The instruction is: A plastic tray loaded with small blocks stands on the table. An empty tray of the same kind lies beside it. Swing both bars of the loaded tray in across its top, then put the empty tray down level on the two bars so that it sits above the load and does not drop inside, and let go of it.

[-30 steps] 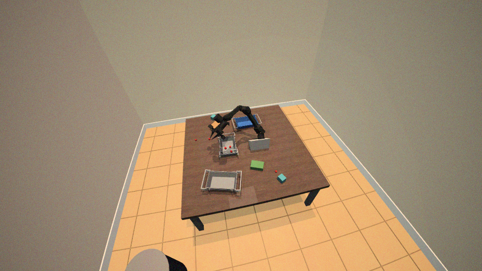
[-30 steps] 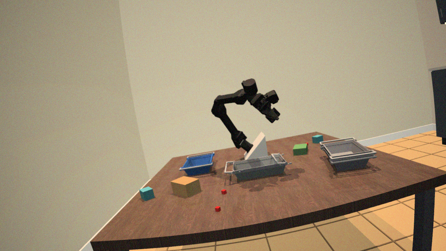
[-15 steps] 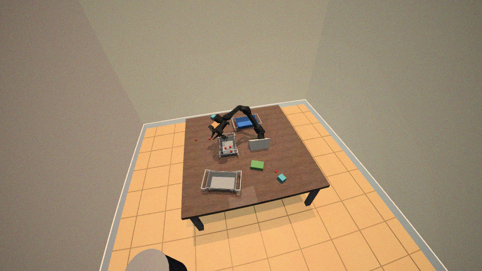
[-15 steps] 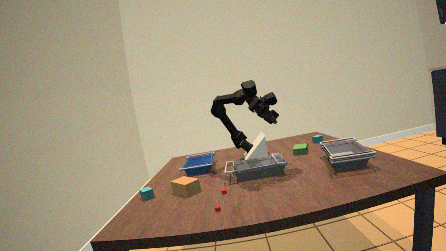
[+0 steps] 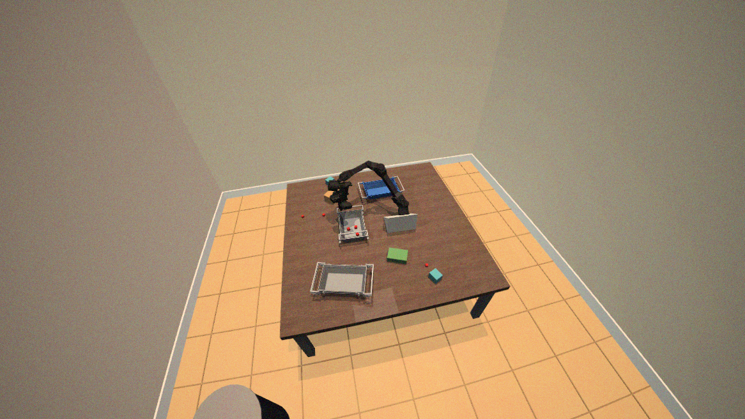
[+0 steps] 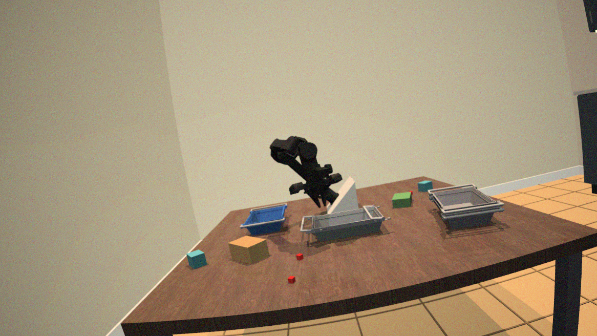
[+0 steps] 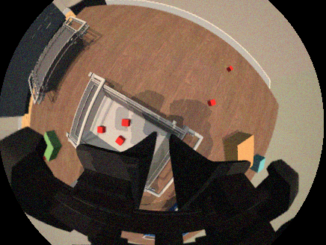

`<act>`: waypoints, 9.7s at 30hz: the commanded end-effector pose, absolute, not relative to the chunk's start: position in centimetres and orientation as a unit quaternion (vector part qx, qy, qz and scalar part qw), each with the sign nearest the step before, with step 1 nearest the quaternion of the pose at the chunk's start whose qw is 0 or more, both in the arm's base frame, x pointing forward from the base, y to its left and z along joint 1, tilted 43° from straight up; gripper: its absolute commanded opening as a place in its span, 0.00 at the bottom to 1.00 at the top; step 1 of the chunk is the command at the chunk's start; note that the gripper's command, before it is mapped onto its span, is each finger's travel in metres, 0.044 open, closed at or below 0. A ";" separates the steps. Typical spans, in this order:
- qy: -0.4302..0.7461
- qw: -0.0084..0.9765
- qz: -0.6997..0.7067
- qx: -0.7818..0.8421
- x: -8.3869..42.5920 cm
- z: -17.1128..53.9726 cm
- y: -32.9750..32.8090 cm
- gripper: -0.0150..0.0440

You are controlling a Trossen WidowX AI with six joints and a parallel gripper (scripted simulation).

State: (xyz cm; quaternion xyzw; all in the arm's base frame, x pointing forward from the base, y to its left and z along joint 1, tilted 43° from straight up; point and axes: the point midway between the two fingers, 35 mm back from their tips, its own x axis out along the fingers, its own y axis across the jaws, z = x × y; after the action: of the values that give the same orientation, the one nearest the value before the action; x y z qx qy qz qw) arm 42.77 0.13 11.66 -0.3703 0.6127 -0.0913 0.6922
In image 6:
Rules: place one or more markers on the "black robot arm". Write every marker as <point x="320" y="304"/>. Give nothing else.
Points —
<point x="286" y="151"/>

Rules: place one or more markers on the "green block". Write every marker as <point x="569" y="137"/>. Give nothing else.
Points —
<point x="402" y="200"/>

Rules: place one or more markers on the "teal cube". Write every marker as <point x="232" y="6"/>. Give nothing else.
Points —
<point x="425" y="186"/>
<point x="196" y="259"/>

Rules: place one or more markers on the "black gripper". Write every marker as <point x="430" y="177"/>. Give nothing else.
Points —
<point x="308" y="186"/>

